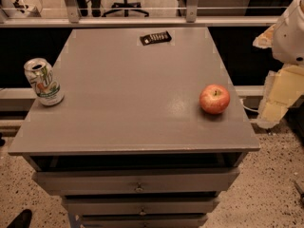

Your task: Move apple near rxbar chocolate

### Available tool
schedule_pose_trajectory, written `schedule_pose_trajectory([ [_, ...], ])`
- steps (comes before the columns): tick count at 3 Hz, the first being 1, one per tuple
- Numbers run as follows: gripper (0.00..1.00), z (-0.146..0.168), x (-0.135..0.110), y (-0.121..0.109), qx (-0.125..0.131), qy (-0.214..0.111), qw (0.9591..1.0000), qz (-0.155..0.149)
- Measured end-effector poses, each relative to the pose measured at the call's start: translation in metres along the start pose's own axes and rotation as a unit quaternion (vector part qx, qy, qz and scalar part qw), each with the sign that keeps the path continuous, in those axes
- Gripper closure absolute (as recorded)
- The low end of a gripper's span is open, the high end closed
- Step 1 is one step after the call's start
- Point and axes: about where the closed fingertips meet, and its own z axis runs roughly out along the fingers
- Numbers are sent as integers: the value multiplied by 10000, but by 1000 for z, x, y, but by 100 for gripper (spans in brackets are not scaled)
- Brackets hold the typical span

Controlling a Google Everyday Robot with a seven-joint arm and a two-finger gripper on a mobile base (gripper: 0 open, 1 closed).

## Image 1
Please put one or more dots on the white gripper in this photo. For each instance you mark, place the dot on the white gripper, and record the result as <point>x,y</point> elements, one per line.
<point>290,40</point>

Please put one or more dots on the red apple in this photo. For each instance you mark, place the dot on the red apple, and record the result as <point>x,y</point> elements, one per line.
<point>214,99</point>

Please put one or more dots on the black rxbar chocolate bar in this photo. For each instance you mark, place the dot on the black rxbar chocolate bar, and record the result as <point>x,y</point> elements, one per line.
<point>156,38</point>

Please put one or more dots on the top grey drawer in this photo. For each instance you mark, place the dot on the top grey drawer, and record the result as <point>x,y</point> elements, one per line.
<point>136,181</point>

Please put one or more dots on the grey drawer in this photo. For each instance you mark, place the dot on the grey drawer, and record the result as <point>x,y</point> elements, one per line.
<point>140,206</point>
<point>148,221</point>
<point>136,181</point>

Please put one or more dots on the grey drawer cabinet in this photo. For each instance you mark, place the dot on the grey drawer cabinet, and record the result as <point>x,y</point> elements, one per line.
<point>133,107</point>

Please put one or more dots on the middle grey drawer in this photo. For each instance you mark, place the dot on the middle grey drawer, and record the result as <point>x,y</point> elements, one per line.
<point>140,206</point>

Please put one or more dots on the bottom grey drawer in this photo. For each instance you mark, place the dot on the bottom grey drawer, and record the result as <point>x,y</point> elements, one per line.
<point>148,221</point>

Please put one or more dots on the white green soda can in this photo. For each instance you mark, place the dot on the white green soda can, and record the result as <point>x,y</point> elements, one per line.
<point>41,77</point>

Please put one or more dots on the black shoe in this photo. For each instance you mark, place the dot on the black shoe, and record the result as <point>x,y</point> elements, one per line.
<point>23,220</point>

